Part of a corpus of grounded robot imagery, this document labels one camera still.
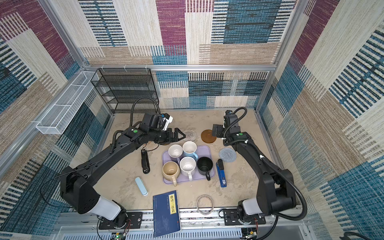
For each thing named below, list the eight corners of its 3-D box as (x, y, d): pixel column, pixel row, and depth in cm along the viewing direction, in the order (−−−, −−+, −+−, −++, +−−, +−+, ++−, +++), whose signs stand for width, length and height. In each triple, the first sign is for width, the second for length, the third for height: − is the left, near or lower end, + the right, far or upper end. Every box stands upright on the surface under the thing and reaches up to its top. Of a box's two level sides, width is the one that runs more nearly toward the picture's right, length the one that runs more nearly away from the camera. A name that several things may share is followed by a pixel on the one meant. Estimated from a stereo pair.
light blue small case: (145, 197, 82) (142, 195, 79) (136, 182, 87) (133, 179, 84) (150, 193, 83) (148, 191, 80) (141, 178, 89) (138, 175, 85)
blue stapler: (220, 187, 85) (222, 184, 81) (216, 163, 94) (216, 159, 90) (226, 187, 85) (227, 184, 81) (221, 162, 95) (222, 159, 91)
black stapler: (144, 174, 90) (142, 171, 87) (141, 153, 99) (140, 150, 96) (150, 172, 91) (149, 169, 87) (147, 152, 100) (146, 148, 96)
